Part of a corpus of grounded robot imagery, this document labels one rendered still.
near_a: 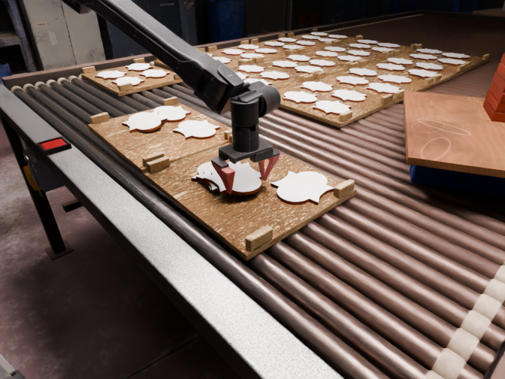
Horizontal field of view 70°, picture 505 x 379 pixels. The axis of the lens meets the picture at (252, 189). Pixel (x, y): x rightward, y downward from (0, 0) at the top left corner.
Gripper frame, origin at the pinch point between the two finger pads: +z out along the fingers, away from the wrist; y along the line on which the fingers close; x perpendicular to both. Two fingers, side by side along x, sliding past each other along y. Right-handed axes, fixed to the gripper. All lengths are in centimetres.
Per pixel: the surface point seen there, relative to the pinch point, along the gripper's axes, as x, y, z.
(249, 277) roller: 20.2, 13.3, 5.2
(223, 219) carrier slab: 4.7, 9.3, 3.3
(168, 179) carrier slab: -17.4, 11.9, 2.8
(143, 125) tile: -51, 5, 1
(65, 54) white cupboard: -483, -42, 50
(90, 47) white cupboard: -484, -75, 46
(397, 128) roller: -8, -68, 6
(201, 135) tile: -34.3, -6.4, 1.6
